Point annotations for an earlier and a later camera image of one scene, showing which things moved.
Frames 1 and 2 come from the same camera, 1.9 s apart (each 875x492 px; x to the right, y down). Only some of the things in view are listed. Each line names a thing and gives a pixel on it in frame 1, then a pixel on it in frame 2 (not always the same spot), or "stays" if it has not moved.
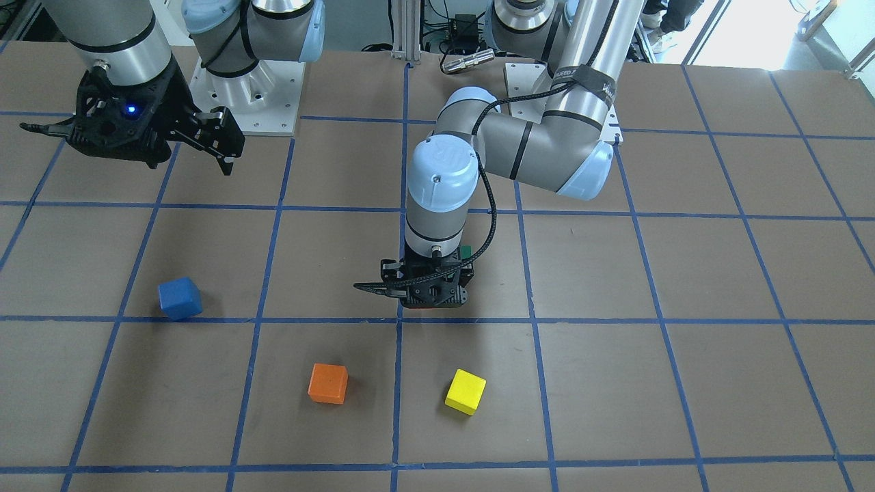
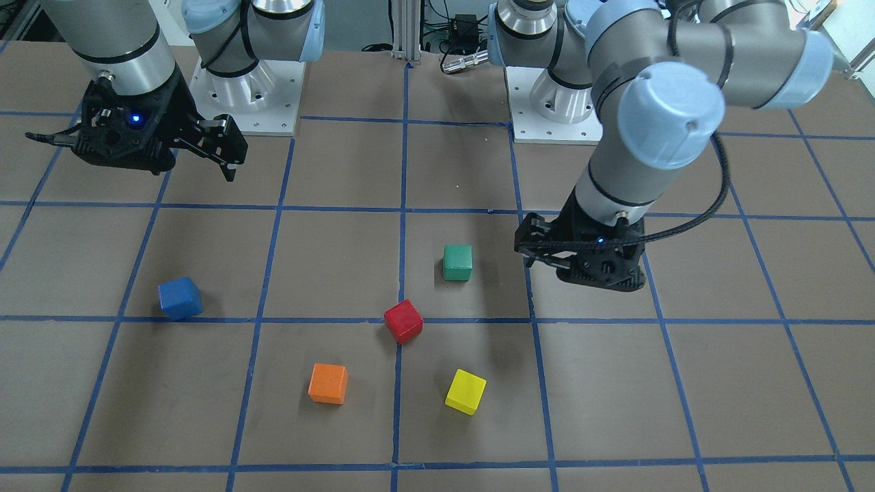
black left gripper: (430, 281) -> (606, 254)
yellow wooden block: (465, 392) stays
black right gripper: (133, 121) stays
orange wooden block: (329, 383) stays
